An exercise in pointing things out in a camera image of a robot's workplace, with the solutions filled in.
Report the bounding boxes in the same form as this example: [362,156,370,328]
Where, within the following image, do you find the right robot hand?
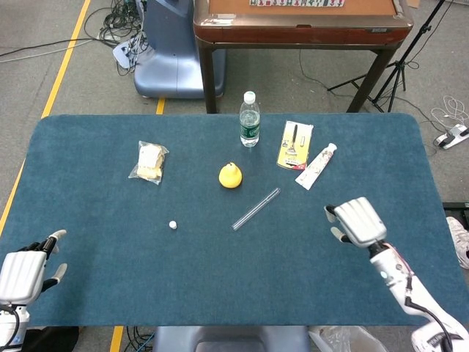
[324,197,388,247]

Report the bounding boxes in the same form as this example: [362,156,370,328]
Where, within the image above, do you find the clear plastic bag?
[307,325,389,352]

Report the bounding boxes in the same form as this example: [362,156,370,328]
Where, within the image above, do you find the black bag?
[21,326,80,352]

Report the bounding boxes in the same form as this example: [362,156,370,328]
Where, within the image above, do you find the bagged bread snack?
[128,140,170,186]

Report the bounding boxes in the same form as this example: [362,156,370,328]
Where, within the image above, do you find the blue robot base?
[133,0,226,100]

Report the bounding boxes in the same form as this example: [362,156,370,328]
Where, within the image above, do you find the white power strip with cables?
[112,36,142,69]

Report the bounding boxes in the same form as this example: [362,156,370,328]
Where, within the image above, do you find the tangled black floor cables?
[84,0,147,76]

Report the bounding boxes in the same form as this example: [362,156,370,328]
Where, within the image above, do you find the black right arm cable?
[402,276,455,352]

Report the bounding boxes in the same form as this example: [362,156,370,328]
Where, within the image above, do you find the blue felt table cover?
[0,113,469,327]

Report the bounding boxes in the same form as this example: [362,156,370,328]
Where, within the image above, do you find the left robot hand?
[0,229,68,305]

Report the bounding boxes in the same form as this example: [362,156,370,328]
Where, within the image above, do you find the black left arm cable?
[0,306,21,345]

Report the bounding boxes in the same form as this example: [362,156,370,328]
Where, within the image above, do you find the face-showing mahjong tile row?
[249,0,345,7]

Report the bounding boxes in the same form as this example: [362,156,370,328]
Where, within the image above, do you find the razor on yellow card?
[275,120,314,171]

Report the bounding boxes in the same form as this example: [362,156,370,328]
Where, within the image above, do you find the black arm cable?
[0,306,21,345]
[402,276,455,352]

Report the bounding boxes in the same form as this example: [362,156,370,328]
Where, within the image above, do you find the clear water bottle green label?
[239,91,262,148]

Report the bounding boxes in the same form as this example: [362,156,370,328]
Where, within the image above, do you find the white floor cable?
[430,95,469,128]

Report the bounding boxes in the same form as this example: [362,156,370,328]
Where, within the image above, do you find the black metal frame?
[442,200,469,221]

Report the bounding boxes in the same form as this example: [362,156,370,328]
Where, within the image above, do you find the brown mahjong table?
[193,0,414,114]

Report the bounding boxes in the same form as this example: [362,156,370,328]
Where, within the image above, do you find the black tripod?
[327,0,457,113]

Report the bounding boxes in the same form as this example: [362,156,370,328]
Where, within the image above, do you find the white toothpaste tube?
[295,142,338,191]

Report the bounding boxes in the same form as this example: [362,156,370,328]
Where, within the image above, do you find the grey-blue robot torso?
[152,325,311,352]

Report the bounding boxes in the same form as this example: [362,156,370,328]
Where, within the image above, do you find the white sneaker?
[446,216,469,271]

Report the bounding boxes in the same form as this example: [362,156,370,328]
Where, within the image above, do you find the clear glass test tube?
[232,187,281,231]

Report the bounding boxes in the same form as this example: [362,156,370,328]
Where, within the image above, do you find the yellow toy pear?
[218,161,243,190]

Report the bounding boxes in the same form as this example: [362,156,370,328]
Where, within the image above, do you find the white floor power strip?
[434,123,469,150]

